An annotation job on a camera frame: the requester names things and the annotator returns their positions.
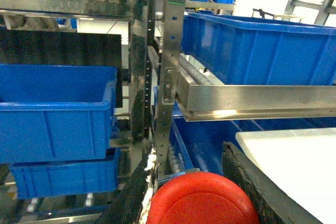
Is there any lower blue bin left shelf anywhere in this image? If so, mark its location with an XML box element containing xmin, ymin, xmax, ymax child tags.
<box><xmin>9</xmin><ymin>148</ymin><xmax>121</xmax><ymax>199</ymax></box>

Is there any steel perforated upright post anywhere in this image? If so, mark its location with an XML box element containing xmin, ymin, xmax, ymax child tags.
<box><xmin>154</xmin><ymin>0</ymin><xmax>186</xmax><ymax>179</ymax></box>

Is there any blue bin on left shelf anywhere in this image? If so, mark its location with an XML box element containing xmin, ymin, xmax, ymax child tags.
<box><xmin>1</xmin><ymin>65</ymin><xmax>117</xmax><ymax>163</ymax></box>

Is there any large blue bin left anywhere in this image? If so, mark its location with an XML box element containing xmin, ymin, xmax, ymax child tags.
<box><xmin>182</xmin><ymin>12</ymin><xmax>335</xmax><ymax>86</ymax></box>

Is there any stainless steel shelf rail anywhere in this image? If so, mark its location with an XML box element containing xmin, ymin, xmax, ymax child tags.
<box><xmin>176</xmin><ymin>72</ymin><xmax>335</xmax><ymax>122</ymax></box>

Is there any left gripper black white-stained left finger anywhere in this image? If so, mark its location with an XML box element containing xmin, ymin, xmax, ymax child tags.
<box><xmin>95</xmin><ymin>148</ymin><xmax>158</xmax><ymax>223</ymax></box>

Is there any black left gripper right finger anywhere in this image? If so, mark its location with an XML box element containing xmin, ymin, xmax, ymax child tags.
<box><xmin>222</xmin><ymin>142</ymin><xmax>321</xmax><ymax>223</ymax></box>

